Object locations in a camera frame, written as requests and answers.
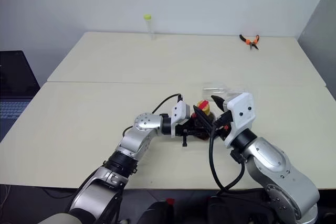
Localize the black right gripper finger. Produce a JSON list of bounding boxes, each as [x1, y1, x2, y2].
[[211, 94, 227, 110]]

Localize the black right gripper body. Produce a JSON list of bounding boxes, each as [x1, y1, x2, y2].
[[213, 110, 235, 141]]

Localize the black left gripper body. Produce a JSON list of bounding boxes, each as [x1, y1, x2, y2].
[[175, 118, 196, 148]]

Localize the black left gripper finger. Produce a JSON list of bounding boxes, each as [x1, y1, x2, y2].
[[187, 129, 211, 138], [193, 104, 214, 134]]

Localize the small bottle with red-yellow cap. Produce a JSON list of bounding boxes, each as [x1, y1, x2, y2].
[[191, 99, 219, 141]]

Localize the clear tube with yellow cap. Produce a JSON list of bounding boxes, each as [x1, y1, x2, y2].
[[143, 14, 158, 41]]

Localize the beige robot torso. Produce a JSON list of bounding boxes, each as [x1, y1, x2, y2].
[[37, 211, 89, 224]]

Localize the dark laptop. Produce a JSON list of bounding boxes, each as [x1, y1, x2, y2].
[[0, 50, 41, 136]]

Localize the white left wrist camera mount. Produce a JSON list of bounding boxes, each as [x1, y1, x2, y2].
[[170, 100, 191, 138]]

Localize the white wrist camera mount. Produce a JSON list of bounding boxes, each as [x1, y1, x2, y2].
[[170, 100, 191, 138], [223, 92, 257, 149]]

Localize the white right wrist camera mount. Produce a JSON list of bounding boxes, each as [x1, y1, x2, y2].
[[223, 92, 257, 149]]

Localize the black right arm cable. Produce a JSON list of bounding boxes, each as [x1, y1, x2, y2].
[[208, 119, 246, 192]]

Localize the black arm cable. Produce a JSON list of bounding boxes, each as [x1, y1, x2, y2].
[[121, 93, 184, 141], [208, 119, 246, 192]]

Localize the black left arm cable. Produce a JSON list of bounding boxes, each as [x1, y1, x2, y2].
[[121, 93, 184, 141]]

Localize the orange-handled pliers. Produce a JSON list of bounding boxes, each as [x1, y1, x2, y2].
[[239, 34, 261, 51]]

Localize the thin white cable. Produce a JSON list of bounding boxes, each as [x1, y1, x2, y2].
[[0, 184, 12, 210]]

